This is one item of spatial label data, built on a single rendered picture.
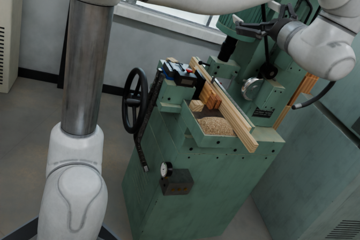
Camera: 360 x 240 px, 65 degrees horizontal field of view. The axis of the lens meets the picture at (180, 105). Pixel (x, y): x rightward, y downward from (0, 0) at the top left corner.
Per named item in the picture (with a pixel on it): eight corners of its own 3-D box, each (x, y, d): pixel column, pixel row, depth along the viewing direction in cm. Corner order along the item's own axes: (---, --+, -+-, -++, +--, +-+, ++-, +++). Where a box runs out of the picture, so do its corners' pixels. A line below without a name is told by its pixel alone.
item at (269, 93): (249, 98, 129) (262, 75, 123) (261, 99, 132) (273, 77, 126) (260, 110, 122) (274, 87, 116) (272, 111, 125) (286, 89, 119)
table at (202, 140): (139, 66, 145) (142, 55, 142) (190, 74, 159) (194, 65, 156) (175, 147, 100) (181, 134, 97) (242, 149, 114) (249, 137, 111)
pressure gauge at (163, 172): (157, 172, 119) (163, 158, 116) (165, 171, 121) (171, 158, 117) (161, 183, 115) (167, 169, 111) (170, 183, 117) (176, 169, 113)
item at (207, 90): (189, 84, 133) (195, 70, 129) (192, 85, 134) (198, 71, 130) (202, 104, 121) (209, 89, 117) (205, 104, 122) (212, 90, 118)
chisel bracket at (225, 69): (202, 71, 129) (209, 54, 125) (226, 75, 136) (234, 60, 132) (208, 79, 124) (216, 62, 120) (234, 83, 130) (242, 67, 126)
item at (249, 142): (191, 72, 147) (194, 65, 145) (194, 72, 148) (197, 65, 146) (249, 152, 102) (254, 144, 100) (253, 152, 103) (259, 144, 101)
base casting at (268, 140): (151, 95, 151) (156, 80, 147) (236, 105, 178) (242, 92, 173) (178, 154, 118) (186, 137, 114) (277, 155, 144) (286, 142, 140)
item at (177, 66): (160, 68, 122) (164, 57, 119) (182, 72, 127) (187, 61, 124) (169, 84, 112) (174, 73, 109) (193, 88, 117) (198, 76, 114)
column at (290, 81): (219, 99, 155) (287, -39, 120) (250, 103, 165) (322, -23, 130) (239, 125, 138) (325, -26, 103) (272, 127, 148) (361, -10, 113)
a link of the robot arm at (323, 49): (302, 64, 83) (331, 22, 77) (342, 92, 71) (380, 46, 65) (277, 54, 77) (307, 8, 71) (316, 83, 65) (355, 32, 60)
